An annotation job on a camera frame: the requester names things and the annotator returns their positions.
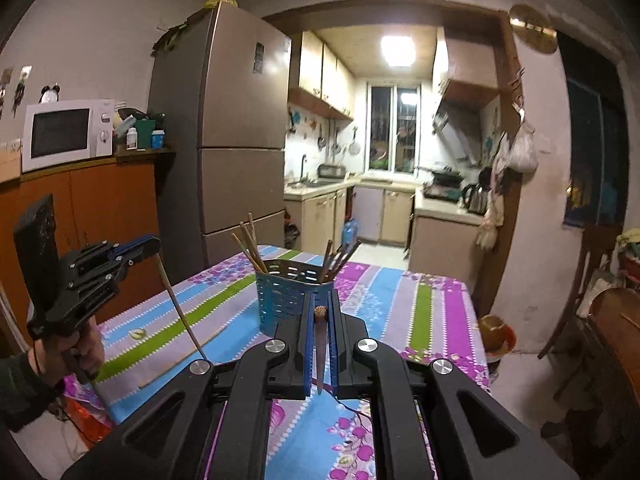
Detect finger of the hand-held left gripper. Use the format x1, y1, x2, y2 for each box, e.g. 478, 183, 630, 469
67, 259, 134, 314
62, 235, 161, 274

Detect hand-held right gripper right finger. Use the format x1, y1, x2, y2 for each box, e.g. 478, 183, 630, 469
327, 291, 581, 480

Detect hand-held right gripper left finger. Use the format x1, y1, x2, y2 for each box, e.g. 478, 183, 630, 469
62, 291, 315, 480

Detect blue perforated utensil holder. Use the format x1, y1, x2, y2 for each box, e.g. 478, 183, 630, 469
255, 259, 337, 336

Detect person's left forearm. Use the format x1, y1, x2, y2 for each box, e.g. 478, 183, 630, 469
0, 355, 66, 433

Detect person's left hand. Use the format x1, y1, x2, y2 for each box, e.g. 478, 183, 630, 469
29, 316, 106, 387

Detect orange wooden cabinet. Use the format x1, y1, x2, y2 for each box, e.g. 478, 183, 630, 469
0, 149, 177, 351

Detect striped floral tablecloth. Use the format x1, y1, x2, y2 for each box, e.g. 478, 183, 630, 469
65, 245, 493, 480

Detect cardboard box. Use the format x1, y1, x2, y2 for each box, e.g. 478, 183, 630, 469
0, 139, 23, 185

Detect green container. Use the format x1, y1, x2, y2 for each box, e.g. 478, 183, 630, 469
135, 119, 156, 150

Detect red plastic bag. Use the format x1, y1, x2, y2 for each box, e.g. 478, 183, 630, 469
65, 395, 116, 442

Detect white microwave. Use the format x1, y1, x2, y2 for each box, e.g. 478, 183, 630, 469
21, 99, 117, 175

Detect beige counter cabinet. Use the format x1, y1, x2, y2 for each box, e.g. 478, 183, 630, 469
407, 195, 488, 286

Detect beige base cabinets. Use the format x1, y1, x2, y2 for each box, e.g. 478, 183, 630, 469
285, 185, 416, 251

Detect orange bowl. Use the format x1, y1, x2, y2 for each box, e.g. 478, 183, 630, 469
477, 314, 517, 361

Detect brown refrigerator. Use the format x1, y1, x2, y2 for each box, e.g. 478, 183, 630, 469
148, 1, 292, 281

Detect gas stove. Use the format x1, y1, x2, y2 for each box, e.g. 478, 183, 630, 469
424, 184, 463, 202

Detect beige hanging bag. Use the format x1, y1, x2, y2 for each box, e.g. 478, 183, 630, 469
476, 200, 505, 251

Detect steel electric kettle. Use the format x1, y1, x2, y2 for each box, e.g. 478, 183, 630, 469
461, 182, 490, 215

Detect black wok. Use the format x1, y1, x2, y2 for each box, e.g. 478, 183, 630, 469
417, 165, 463, 186

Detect dark green leaves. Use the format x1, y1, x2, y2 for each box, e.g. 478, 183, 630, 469
152, 12, 211, 54

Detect kitchen window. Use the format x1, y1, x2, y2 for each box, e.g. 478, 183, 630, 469
367, 82, 423, 173

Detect hanging cloths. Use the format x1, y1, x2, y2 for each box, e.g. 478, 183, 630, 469
482, 132, 511, 196

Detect range hood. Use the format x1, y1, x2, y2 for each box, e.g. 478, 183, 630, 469
431, 100, 483, 166

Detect wooden chair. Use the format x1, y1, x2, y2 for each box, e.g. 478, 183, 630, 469
537, 222, 621, 401

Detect white plastic bag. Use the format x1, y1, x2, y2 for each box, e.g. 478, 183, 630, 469
507, 122, 539, 172

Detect dark wooden table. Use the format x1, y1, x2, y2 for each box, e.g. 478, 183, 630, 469
542, 287, 640, 480

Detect potted plant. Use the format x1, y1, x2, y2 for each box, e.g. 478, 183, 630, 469
616, 227, 640, 286

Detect ceiling light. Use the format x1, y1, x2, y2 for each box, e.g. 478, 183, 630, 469
381, 35, 417, 67

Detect beige wall cabinets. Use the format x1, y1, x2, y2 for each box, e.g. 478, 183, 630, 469
289, 31, 356, 121

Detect brown wall cabinet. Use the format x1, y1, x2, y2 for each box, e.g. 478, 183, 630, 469
432, 30, 501, 111

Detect gold wall clock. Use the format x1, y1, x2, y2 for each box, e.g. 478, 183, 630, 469
509, 4, 558, 54

